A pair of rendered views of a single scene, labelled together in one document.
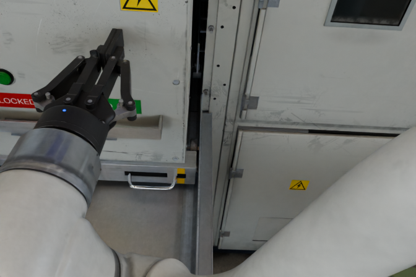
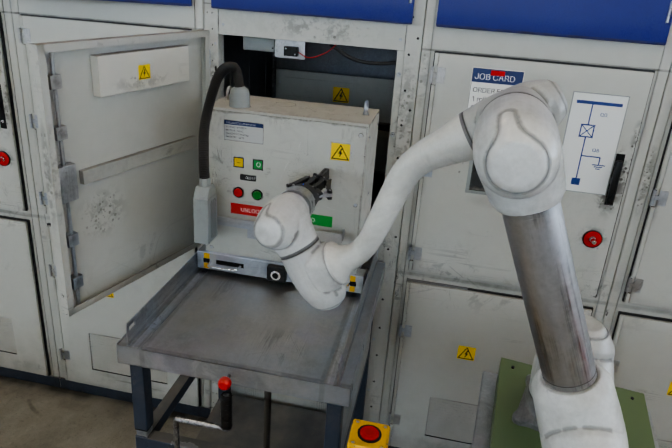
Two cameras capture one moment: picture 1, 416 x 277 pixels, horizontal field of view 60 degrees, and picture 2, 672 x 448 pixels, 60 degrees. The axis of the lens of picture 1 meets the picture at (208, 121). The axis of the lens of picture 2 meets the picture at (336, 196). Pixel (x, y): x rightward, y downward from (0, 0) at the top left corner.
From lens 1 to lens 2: 1.10 m
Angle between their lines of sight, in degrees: 25
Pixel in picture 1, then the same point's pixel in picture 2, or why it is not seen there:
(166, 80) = (349, 203)
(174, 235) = (341, 317)
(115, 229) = (301, 309)
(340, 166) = (502, 331)
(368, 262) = (389, 190)
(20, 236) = (292, 201)
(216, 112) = (389, 263)
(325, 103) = (477, 259)
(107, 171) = not seen: hidden behind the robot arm
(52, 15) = (295, 159)
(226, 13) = not seen: hidden behind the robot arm
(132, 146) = not seen: hidden behind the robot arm
